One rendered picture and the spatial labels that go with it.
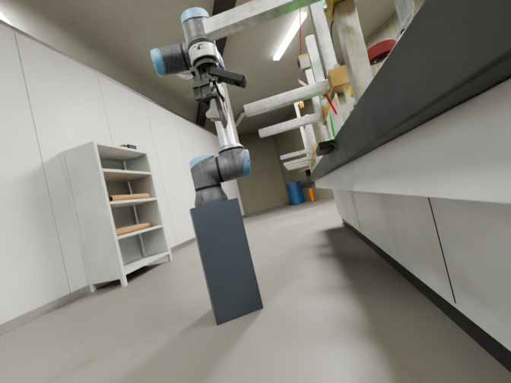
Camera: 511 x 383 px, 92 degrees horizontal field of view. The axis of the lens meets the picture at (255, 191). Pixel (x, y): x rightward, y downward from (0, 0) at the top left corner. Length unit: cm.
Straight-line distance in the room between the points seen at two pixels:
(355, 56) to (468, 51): 38
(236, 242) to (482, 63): 121
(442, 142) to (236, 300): 120
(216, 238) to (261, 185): 933
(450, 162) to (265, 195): 1028
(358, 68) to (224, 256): 104
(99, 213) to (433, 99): 299
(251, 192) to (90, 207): 795
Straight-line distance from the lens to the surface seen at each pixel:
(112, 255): 304
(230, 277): 135
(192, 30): 92
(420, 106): 30
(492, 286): 82
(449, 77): 25
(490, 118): 30
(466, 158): 33
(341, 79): 77
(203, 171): 136
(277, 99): 79
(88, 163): 316
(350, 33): 61
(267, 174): 1072
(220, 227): 130
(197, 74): 88
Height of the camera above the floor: 58
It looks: 1 degrees up
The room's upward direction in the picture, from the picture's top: 13 degrees counter-clockwise
